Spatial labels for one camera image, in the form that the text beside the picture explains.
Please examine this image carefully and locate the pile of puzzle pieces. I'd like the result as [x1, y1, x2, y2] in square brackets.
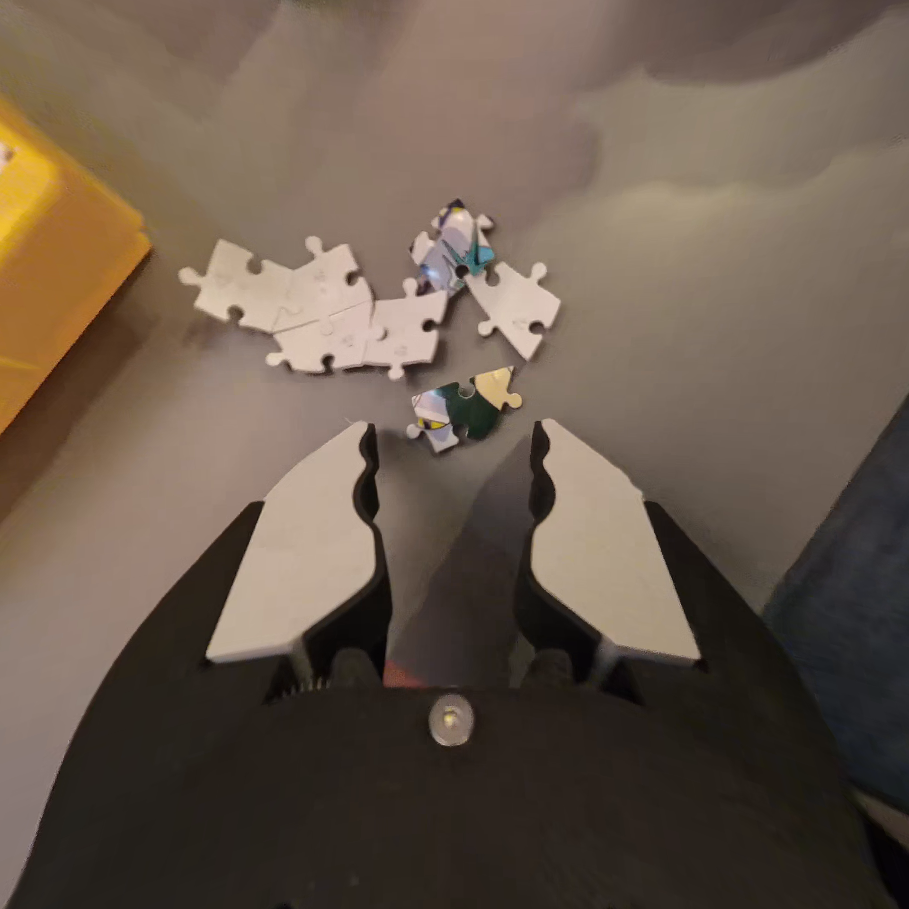
[178, 199, 562, 382]

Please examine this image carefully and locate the blue fabric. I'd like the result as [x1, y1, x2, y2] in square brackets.
[763, 405, 909, 811]

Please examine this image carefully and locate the yellow box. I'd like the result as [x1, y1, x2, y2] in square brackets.
[0, 96, 153, 434]

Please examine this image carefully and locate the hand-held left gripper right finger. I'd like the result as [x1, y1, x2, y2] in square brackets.
[513, 418, 702, 686]

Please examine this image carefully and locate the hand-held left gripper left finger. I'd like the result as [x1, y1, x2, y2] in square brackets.
[205, 421, 393, 672]

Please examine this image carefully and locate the green printed puzzle piece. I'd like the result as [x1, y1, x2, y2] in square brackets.
[406, 366, 524, 454]

